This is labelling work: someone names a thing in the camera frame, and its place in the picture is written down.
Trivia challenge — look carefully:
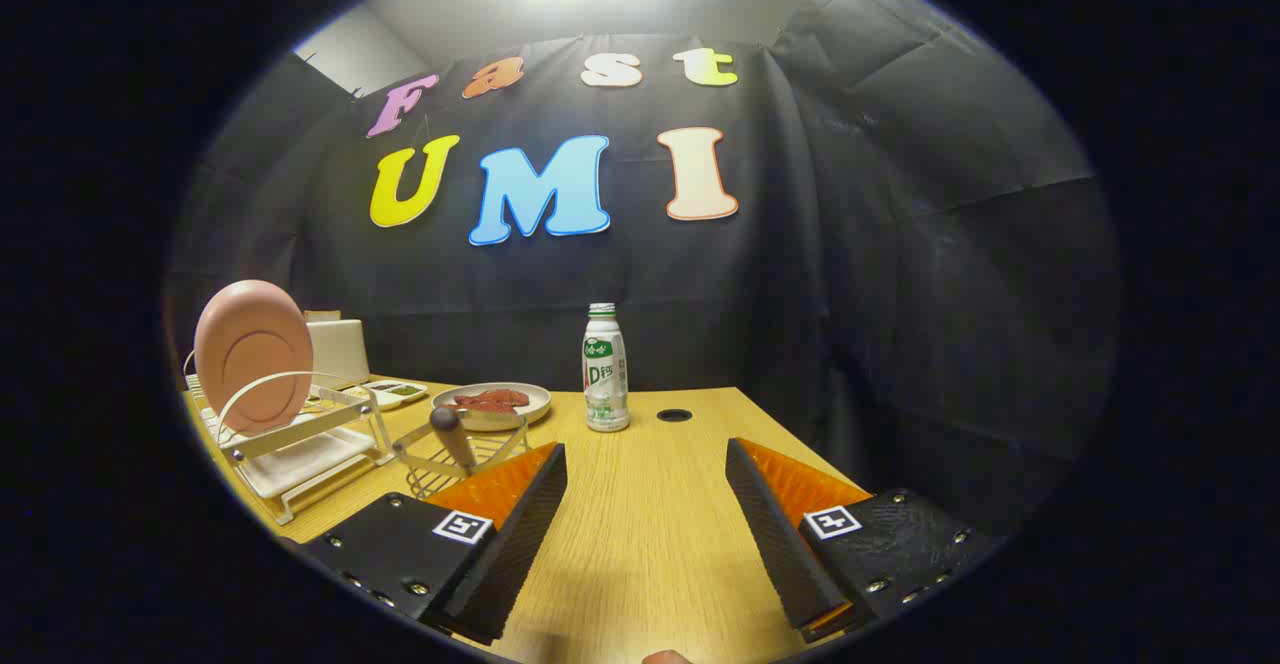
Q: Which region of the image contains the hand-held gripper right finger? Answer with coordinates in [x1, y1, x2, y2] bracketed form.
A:
[724, 436, 1004, 645]

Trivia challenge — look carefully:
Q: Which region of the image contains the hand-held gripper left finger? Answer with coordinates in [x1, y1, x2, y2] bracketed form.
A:
[298, 442, 569, 647]

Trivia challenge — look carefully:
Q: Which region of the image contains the metal wire basket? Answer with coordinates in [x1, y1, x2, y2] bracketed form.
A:
[392, 414, 533, 500]

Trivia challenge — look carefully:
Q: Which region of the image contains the dark-handled spoon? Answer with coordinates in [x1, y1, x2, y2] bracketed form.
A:
[432, 406, 479, 475]

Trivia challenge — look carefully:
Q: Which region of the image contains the white wire dish rack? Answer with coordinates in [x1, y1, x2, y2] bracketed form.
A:
[183, 349, 396, 525]

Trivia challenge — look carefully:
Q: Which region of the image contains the pink plate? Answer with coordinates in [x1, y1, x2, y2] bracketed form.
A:
[194, 280, 315, 435]

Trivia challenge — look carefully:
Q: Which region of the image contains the beige plate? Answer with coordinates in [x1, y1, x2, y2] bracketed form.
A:
[432, 382, 553, 432]

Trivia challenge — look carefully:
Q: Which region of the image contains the white divided dish with beans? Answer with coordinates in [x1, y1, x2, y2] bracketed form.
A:
[340, 380, 429, 411]

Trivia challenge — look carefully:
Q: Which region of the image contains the white bottle with green label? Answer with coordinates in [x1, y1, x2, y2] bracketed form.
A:
[583, 303, 631, 433]

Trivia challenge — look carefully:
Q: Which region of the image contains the white toaster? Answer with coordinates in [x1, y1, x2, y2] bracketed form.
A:
[303, 310, 371, 387]

